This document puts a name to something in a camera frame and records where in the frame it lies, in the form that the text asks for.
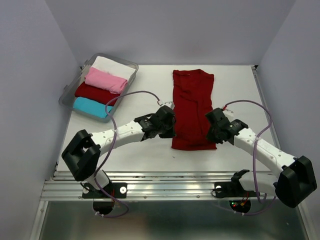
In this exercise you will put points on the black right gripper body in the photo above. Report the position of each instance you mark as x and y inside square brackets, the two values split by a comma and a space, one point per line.
[212, 135]

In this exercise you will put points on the clear plastic storage bin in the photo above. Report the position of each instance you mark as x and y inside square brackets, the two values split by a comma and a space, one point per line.
[68, 96]

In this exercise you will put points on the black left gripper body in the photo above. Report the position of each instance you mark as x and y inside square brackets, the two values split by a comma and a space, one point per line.
[166, 131]

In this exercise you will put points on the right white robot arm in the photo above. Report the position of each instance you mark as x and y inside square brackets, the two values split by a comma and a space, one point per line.
[291, 179]

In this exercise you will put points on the rolled pink t shirt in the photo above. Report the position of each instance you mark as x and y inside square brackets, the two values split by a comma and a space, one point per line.
[105, 81]

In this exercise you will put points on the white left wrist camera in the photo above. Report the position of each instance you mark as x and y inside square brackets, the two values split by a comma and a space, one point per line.
[169, 104]

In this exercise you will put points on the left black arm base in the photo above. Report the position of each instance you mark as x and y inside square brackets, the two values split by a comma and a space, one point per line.
[117, 190]

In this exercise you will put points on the rolled white t shirt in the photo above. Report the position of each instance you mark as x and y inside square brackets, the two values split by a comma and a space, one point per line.
[114, 68]

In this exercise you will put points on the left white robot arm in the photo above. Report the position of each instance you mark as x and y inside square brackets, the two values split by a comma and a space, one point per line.
[82, 153]

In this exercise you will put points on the rolled dark red t shirt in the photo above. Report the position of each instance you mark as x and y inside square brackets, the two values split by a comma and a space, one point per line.
[99, 95]

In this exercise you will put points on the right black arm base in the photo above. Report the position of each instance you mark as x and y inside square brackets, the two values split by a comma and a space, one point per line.
[231, 188]

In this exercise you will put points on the rolled cyan t shirt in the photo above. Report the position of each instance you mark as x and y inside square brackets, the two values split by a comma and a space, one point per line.
[90, 107]

